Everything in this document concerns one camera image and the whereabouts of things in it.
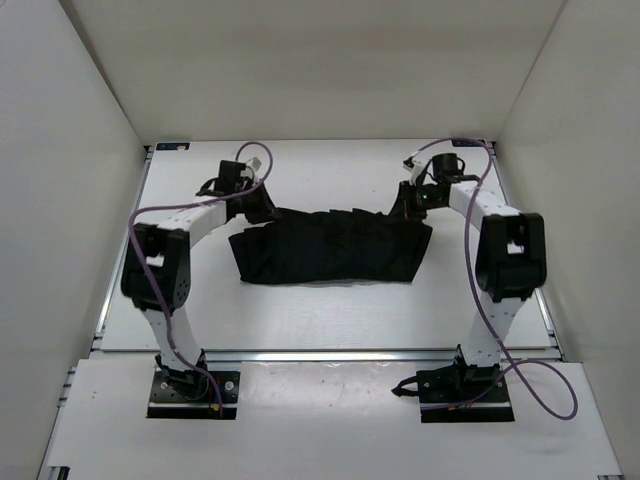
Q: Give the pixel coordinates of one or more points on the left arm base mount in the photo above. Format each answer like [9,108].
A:
[167,401]

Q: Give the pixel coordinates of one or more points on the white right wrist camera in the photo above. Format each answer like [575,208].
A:
[417,169]

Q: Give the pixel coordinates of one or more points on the left corner label sticker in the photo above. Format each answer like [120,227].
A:
[172,146]

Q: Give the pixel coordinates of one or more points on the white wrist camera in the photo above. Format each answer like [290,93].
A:
[417,169]
[253,165]

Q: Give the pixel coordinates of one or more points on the right corner label sticker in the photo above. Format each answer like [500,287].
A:
[467,143]

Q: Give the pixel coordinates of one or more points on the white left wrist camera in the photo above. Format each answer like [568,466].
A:
[253,165]

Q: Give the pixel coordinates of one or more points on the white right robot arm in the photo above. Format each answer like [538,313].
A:
[505,249]

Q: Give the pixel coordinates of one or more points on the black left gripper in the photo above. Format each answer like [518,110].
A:
[267,211]

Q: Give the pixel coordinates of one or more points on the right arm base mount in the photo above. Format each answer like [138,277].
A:
[458,394]

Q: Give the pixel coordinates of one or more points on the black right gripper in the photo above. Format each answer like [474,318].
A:
[403,207]

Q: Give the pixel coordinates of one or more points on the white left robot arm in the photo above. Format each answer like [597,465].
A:
[156,275]

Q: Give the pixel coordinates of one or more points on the corner label sticker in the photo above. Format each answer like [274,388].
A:
[467,143]
[172,146]

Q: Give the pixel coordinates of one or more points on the black pleated skirt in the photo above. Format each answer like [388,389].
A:
[331,246]

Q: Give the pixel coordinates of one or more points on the aluminium table rail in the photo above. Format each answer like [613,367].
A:
[330,356]

